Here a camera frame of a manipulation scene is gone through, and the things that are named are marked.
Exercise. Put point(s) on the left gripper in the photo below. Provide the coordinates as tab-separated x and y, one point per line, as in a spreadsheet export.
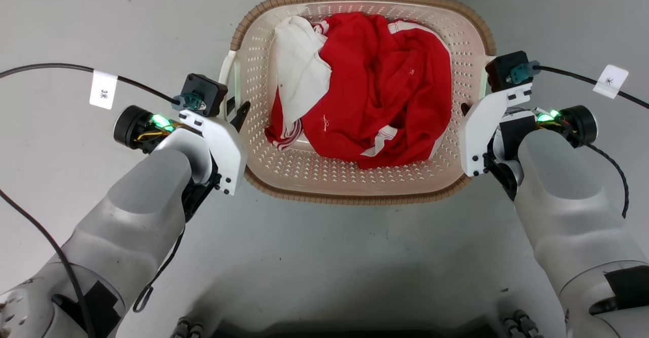
225	150

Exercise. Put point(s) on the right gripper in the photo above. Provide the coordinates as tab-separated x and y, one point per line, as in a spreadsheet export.
474	135

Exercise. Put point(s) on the beige plastic laundry basket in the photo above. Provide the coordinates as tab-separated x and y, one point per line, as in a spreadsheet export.
355	181

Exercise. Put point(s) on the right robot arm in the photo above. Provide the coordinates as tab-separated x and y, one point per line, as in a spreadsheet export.
568	206

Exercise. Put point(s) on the dark robot base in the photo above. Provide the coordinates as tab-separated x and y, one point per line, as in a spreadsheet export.
355	330

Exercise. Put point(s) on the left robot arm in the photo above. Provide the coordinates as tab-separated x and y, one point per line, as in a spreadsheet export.
127	226

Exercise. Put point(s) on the white garment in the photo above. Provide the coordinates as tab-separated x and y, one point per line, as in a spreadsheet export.
300	69

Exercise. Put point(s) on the red garment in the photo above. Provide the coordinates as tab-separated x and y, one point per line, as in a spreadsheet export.
385	95

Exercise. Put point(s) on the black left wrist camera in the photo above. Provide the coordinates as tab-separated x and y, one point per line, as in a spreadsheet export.
204	94

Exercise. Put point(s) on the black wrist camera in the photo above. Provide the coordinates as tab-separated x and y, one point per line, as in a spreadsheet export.
508	69
204	94

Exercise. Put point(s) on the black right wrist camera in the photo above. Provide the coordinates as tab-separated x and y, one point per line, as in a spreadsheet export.
508	69

